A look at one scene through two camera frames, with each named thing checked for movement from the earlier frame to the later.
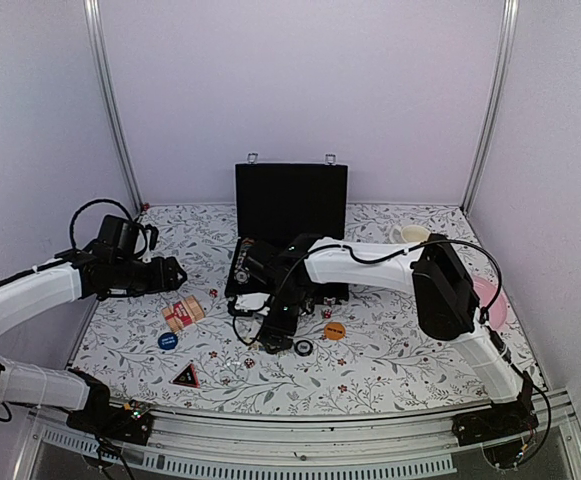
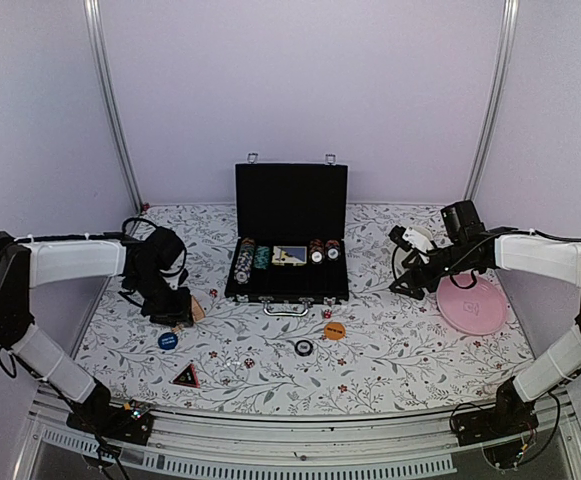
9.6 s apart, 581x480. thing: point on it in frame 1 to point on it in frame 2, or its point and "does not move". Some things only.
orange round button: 334,331 does not move
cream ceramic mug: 409,234 does not move
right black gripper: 287,329 to 417,270
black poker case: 275,203 does not move
